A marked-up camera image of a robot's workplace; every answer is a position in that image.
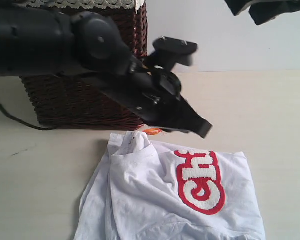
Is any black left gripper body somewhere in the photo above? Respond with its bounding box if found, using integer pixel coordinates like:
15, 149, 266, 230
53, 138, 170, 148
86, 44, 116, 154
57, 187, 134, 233
89, 57, 188, 125

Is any white t-shirt red print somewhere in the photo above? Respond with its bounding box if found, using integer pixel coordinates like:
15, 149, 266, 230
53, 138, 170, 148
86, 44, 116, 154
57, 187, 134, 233
74, 131, 266, 240

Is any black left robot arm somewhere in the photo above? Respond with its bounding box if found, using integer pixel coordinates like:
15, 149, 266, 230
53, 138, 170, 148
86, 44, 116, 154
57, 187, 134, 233
0, 0, 212, 138

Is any dark brown wicker basket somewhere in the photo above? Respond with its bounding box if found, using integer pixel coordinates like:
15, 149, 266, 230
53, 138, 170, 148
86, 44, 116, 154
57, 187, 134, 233
20, 1, 148, 131

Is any orange size tag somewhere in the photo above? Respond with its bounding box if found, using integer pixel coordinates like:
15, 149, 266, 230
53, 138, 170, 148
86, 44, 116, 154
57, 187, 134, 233
142, 127, 163, 136

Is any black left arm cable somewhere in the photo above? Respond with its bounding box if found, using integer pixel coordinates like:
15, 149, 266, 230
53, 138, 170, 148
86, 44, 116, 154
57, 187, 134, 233
0, 89, 56, 132

